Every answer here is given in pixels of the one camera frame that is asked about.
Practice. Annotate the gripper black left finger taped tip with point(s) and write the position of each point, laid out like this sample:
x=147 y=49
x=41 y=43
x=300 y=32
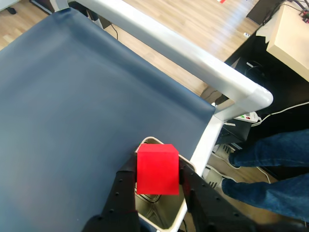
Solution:
x=120 y=198

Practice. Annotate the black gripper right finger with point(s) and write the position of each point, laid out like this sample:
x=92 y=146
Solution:
x=212 y=210

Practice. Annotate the red cube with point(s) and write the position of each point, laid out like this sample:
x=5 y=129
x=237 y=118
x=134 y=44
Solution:
x=157 y=169

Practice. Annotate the beige rounded square container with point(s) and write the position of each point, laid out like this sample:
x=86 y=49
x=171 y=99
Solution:
x=164 y=212

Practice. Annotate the white striped sneaker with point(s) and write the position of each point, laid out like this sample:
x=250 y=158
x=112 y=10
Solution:
x=216 y=176
x=223 y=153

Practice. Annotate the person's leg in jeans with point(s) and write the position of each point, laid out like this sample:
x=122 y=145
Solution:
x=272 y=149
x=270 y=195

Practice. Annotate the white power strip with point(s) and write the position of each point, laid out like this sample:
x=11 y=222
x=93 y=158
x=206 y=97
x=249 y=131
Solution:
x=248 y=117

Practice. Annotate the dark blue table mat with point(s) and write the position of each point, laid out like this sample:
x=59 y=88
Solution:
x=72 y=96

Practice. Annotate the beige desk top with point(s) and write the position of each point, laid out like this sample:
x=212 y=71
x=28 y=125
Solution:
x=289 y=41

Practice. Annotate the white metal table frame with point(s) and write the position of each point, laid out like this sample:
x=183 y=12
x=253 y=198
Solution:
x=193 y=60

